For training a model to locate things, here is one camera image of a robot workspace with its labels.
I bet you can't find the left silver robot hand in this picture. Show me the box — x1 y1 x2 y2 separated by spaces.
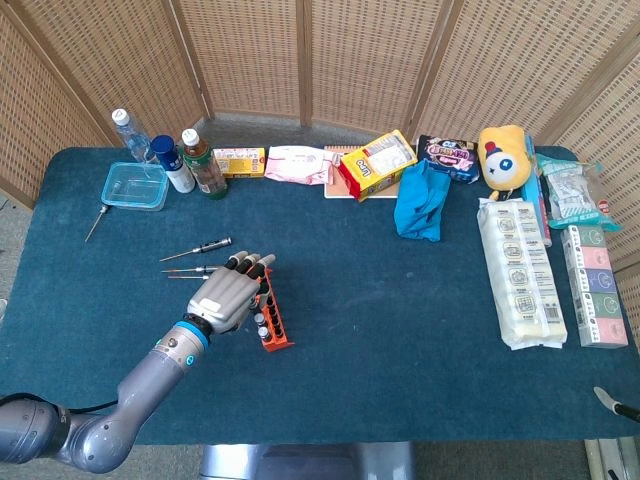
184 250 278 336

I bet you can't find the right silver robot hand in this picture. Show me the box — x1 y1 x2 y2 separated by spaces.
592 385 640 424

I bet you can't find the orange bit holder rack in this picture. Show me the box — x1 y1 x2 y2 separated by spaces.
248 266 296 353

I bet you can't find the pastel boxes multipack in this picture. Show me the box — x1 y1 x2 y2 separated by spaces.
559 224 630 349

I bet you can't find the tea bottle green label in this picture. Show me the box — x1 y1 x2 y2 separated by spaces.
180 128 229 201

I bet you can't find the yellow cardboard box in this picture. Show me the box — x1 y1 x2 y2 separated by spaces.
212 146 267 180

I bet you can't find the white bottle blue cap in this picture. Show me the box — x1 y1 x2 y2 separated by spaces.
150 134 197 195

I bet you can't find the clear container blue rim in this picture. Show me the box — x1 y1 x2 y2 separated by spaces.
100 160 170 213

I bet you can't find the small thin metal probe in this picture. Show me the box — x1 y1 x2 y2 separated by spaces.
83 204 110 244

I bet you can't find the blue felt table cover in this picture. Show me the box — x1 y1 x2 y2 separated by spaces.
0 145 640 448

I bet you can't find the pink wet wipes pack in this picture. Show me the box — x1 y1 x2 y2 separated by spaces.
263 144 342 187

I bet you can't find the brown spiral notebook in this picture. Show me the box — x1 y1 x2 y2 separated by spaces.
323 144 402 200

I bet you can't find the long white tissue pack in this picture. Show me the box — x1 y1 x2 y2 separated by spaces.
475 196 569 352

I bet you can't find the grey robot torso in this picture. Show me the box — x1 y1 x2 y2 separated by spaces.
199 441 417 480

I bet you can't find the clear water bottle white cap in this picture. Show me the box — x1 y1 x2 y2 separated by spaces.
110 108 159 165

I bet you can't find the yellow red biscuit pack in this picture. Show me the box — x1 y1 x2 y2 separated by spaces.
337 128 419 204

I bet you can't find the blue crumpled cloth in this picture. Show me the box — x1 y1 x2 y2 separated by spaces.
392 158 453 244

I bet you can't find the green white plastic bag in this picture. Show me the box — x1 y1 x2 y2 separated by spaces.
535 152 624 234

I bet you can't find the long blue box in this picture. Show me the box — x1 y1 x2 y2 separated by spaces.
520 131 553 249

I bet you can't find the dark purple pad pack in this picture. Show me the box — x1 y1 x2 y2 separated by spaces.
415 133 482 186

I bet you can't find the yellow plush toy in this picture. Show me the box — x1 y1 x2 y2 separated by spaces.
476 124 533 202

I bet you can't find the wicker folding screen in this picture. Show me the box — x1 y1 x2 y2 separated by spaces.
0 0 640 301

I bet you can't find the white metal frame bar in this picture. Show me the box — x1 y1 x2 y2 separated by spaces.
584 438 609 480

